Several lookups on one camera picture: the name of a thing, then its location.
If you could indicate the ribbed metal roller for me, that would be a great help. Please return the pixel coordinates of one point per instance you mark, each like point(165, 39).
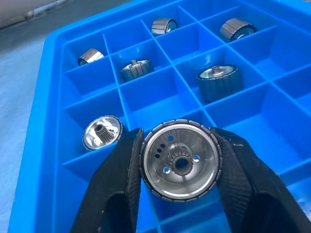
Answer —
point(199, 174)
point(218, 89)
point(233, 29)
point(92, 136)
point(161, 26)
point(136, 72)
point(91, 55)

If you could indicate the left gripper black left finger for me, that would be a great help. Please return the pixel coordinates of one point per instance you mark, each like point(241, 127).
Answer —
point(116, 170)

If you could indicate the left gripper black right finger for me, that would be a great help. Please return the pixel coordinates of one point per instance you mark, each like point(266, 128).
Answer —
point(243, 174)

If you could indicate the blue compartment tray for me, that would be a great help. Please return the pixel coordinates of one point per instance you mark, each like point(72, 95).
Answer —
point(155, 97)

